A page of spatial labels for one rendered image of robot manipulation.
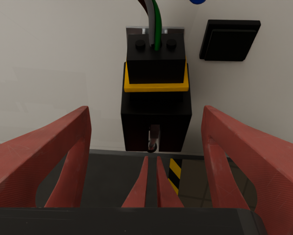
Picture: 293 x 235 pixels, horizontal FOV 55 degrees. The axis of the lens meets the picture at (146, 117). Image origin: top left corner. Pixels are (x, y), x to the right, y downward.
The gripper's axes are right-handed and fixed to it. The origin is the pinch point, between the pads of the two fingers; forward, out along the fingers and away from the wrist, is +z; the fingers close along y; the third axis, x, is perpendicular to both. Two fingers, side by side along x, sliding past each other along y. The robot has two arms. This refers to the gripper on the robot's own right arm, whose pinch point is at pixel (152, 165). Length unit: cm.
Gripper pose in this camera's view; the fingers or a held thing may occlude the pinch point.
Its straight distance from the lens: 30.3
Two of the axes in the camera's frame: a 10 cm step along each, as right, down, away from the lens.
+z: 0.2, -7.8, 6.3
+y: -10.0, -0.3, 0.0
